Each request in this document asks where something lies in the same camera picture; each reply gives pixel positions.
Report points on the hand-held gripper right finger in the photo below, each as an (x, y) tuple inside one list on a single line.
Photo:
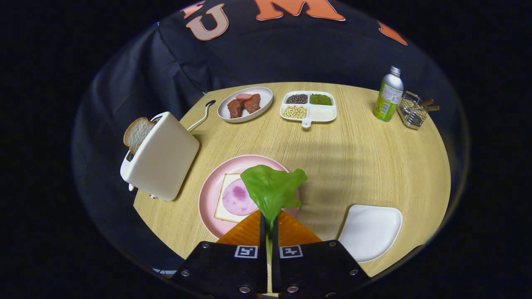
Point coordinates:
[(316, 265)]

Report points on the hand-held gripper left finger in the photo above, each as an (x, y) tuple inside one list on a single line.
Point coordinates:
[(224, 265)]

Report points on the green lettuce leaf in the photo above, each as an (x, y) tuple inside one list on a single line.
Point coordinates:
[(270, 187)]

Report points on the toasted bread slice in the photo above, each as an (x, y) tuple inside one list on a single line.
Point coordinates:
[(137, 131)]

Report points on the white square bread slice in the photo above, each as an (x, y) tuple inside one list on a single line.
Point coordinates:
[(222, 211)]

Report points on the white curved plate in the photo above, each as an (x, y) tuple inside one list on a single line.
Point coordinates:
[(370, 232)]

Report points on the pink ham slice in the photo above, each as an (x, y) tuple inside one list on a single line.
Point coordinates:
[(237, 199)]

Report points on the pink round plate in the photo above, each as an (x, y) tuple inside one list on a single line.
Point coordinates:
[(212, 187)]

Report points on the white toaster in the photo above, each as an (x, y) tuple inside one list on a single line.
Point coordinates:
[(162, 158)]

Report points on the white divided tray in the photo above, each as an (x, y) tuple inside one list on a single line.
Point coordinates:
[(322, 114)]

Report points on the yellow soybeans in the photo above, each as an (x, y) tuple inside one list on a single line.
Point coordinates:
[(294, 112)]

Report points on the brown meat piece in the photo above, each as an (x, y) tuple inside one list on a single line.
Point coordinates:
[(235, 109), (252, 104)]

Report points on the green mung beans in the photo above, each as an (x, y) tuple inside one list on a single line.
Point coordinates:
[(321, 99)]

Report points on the dark red beans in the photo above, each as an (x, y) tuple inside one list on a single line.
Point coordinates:
[(296, 99)]

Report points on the pink sausage slice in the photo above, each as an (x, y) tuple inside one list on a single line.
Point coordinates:
[(244, 96)]

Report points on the white oval plate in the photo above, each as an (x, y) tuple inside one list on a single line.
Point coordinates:
[(264, 97)]

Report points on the silver bottle green label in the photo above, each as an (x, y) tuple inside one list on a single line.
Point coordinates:
[(388, 97)]

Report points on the brown wooden stick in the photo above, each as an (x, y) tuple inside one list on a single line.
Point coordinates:
[(432, 108)]

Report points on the black backdrop cloth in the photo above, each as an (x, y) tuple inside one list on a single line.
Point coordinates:
[(291, 54)]

